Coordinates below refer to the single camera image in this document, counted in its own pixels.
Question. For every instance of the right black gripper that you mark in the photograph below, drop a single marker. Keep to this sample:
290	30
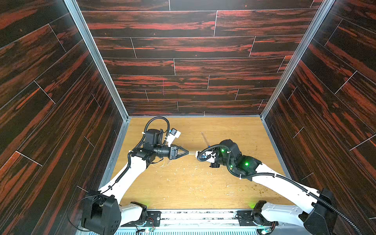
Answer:
214	160

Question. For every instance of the clear glass test tube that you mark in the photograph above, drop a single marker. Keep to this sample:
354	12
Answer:
205	139

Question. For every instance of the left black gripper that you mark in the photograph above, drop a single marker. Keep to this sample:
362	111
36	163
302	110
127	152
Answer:
173	149

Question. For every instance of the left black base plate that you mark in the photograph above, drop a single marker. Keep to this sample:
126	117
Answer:
148	219

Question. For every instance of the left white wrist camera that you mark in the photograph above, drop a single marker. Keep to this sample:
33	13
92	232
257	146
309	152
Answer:
173	134

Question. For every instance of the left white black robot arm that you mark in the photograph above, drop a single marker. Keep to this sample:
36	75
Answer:
102	212

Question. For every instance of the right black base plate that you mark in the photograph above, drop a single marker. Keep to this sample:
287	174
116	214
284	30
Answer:
250	218

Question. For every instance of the aluminium front rail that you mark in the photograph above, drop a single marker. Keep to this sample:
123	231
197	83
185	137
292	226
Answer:
208	222

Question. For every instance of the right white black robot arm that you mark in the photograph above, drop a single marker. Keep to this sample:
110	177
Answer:
312	209

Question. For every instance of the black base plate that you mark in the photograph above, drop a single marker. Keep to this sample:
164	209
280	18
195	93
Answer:
250	218
148	219

